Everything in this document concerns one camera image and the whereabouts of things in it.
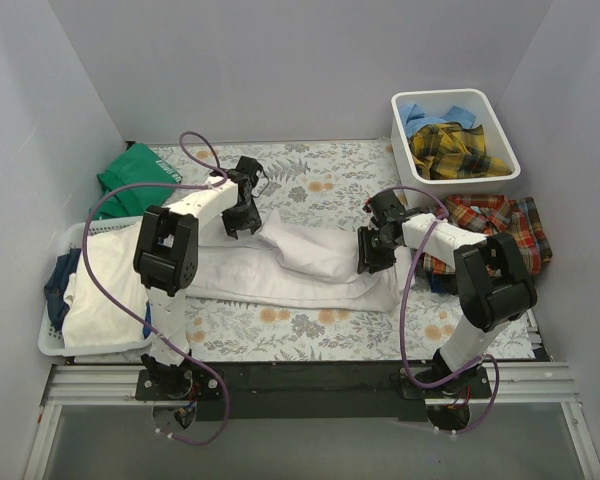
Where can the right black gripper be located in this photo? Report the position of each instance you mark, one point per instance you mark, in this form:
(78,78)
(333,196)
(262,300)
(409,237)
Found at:
(371,251)

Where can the white plastic bin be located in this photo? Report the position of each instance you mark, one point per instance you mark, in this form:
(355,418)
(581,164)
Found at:
(438,102)

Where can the white folded cloth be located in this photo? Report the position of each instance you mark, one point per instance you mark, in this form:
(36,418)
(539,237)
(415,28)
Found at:
(92,319)

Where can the floral table cloth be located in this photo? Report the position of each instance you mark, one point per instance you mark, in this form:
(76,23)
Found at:
(319,184)

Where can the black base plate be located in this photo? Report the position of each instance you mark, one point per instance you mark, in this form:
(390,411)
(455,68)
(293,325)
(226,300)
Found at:
(302,390)

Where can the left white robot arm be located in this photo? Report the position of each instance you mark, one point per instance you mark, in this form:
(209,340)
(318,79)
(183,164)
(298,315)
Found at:
(166,258)

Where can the yellow plaid shirt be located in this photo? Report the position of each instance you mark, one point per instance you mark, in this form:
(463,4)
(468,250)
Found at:
(450,152)

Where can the blue shirt in bin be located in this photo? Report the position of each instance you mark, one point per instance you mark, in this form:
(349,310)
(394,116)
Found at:
(414,118)

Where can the aluminium frame rail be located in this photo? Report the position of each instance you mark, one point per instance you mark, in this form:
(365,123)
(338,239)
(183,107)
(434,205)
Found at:
(115,385)

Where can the white long sleeve shirt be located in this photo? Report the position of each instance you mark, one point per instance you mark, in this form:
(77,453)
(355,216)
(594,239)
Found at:
(296,266)

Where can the red plaid shirt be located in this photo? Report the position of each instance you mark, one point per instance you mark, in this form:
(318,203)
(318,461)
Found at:
(492,214)

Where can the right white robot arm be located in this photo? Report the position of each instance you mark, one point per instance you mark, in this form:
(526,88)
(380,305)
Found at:
(494,286)

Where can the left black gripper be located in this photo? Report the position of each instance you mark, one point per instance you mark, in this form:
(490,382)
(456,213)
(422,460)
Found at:
(242,218)

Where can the green shirt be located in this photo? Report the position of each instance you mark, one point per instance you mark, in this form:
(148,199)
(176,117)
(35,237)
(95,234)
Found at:
(138,164)

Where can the dark blue garment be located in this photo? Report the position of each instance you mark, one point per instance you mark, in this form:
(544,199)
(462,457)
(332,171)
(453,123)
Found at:
(56,287)

